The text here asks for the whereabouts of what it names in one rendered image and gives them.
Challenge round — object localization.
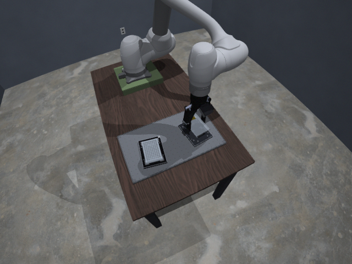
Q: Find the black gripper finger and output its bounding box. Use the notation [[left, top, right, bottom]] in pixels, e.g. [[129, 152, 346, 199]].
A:
[[201, 96, 211, 123], [183, 104, 199, 131]]

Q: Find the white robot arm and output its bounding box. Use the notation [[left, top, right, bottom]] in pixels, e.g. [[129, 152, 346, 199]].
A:
[[118, 0, 249, 97]]

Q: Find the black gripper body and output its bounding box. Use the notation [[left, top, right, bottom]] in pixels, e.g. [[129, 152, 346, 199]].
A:
[[190, 93, 208, 109]]

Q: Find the clear plastic rectangular lid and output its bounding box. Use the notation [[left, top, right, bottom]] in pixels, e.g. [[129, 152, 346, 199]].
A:
[[191, 113, 209, 137]]

